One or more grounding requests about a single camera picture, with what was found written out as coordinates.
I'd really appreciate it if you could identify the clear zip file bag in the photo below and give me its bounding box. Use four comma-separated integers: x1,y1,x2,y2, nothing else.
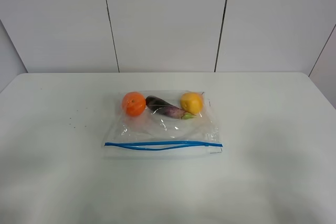
102,90,223,158

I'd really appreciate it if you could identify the purple eggplant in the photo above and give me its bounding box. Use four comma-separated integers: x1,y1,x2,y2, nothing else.
145,95,196,120

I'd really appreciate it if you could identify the yellow lemon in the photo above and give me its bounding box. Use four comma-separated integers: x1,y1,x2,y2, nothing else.
180,92,204,114

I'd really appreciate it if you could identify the orange fruit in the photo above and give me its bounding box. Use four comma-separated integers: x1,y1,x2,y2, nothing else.
121,92,146,117

